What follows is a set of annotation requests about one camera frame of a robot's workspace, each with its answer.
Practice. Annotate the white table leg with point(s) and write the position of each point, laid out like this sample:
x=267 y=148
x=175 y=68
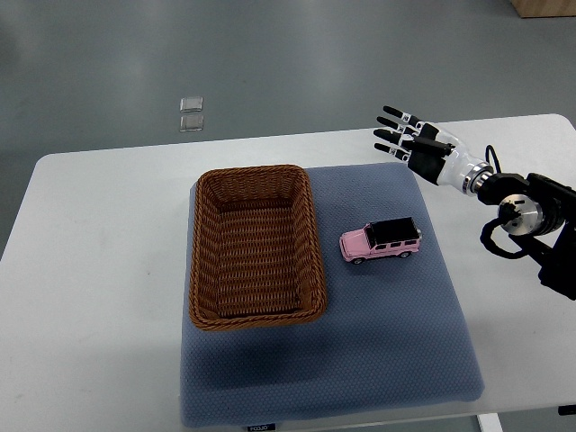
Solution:
x=489 y=422

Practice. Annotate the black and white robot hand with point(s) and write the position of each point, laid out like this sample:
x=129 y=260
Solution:
x=431 y=152

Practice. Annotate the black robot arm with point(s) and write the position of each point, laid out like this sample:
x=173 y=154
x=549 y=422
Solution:
x=535 y=218

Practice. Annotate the upper clear floor plate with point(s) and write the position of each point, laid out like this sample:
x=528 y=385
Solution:
x=191 y=104

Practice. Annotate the blue-grey cloth mat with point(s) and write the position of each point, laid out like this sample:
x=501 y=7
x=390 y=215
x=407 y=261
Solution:
x=393 y=334

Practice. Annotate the clear floor plate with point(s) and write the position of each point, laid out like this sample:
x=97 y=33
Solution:
x=191 y=122
x=191 y=104

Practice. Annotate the brown wicker basket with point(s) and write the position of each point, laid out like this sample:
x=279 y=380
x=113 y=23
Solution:
x=256 y=259

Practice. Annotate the lower clear floor plate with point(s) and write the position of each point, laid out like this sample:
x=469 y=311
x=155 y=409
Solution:
x=191 y=122

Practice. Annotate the pink toy car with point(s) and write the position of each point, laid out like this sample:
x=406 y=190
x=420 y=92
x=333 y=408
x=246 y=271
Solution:
x=381 y=239

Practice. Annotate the wooden furniture corner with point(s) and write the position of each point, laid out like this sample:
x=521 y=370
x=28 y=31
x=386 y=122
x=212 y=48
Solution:
x=544 y=8

